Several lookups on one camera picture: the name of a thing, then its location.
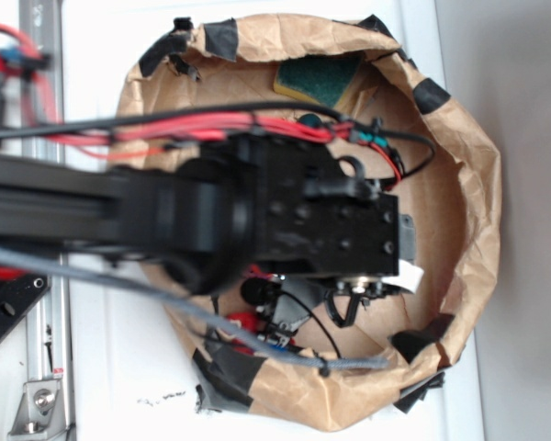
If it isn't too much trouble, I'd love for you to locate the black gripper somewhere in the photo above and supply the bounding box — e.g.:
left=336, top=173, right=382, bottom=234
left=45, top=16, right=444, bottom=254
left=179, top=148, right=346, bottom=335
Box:
left=256, top=138, right=424, bottom=327

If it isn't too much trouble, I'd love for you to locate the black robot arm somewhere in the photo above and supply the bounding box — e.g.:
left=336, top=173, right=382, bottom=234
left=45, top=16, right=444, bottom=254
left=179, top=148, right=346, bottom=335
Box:
left=0, top=134, right=423, bottom=304

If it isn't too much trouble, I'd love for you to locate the crumpled red paper ball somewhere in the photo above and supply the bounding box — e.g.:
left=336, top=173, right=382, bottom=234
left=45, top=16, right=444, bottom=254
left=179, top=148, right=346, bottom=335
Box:
left=227, top=311, right=259, bottom=355

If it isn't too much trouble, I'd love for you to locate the yellow green sponge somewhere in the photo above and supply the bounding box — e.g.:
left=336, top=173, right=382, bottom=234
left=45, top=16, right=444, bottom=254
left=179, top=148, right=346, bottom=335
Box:
left=273, top=56, right=361, bottom=107

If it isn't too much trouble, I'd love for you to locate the brown paper bag tray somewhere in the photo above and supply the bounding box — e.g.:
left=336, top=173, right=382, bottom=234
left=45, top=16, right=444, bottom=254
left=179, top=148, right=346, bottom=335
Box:
left=118, top=14, right=501, bottom=432

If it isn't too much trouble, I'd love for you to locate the grey braided cable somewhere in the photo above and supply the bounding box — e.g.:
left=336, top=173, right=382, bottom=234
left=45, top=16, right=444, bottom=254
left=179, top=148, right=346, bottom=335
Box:
left=0, top=242, right=390, bottom=374

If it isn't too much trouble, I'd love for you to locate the red black cable bundle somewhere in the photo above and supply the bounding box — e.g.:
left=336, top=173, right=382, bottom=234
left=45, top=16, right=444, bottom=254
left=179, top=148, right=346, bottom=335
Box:
left=0, top=22, right=437, bottom=189

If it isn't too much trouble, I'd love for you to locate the aluminium rail profile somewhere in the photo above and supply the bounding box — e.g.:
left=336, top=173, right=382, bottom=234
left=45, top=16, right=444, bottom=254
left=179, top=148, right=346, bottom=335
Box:
left=18, top=0, right=76, bottom=440

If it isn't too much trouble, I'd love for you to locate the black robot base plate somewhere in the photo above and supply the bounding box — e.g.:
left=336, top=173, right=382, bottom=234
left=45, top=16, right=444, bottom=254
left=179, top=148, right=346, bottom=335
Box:
left=0, top=274, right=50, bottom=344

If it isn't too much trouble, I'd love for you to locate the metal corner bracket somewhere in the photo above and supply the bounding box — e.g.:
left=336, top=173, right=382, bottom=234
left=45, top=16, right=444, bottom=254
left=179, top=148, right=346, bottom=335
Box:
left=7, top=379, right=67, bottom=440

